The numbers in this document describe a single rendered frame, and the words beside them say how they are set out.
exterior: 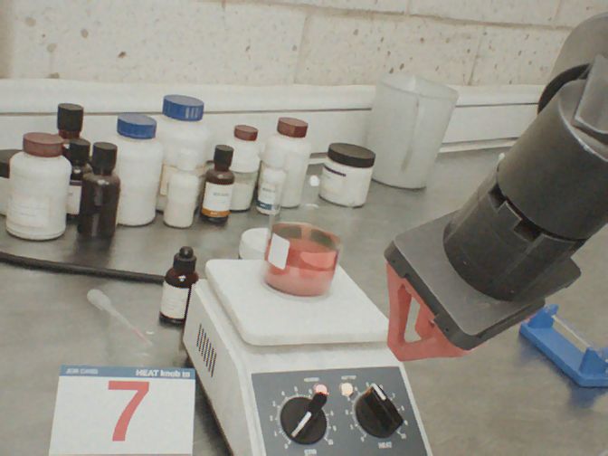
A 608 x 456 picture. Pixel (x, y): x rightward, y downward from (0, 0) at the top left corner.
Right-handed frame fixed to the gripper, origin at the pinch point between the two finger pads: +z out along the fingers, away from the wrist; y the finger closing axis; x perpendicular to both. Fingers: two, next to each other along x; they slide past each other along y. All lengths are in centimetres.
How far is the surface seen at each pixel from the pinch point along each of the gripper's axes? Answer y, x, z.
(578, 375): -27.4, 6.4, 16.1
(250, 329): 5.1, -7.5, 7.4
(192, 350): 4.4, -11.4, 17.4
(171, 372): 8.9, -9.0, 13.0
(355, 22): -57, -55, 32
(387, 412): 0.1, 2.0, 6.6
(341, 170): -37, -32, 34
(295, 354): 2.3, -4.9, 8.7
